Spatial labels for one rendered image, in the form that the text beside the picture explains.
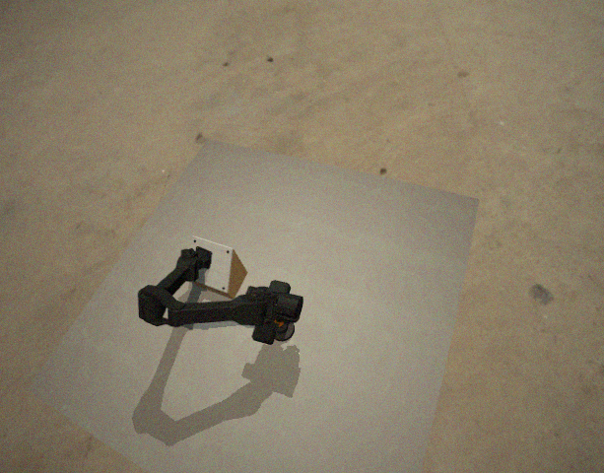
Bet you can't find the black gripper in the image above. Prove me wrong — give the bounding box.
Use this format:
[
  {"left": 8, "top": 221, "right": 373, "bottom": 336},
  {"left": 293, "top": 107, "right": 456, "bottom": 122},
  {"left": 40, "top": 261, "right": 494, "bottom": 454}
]
[{"left": 251, "top": 280, "right": 291, "bottom": 345}]

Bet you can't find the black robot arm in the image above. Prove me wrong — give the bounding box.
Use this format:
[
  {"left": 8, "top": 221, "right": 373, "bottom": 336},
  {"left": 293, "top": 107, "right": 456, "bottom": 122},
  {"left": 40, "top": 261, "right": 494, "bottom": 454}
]
[{"left": 138, "top": 246, "right": 303, "bottom": 327}]

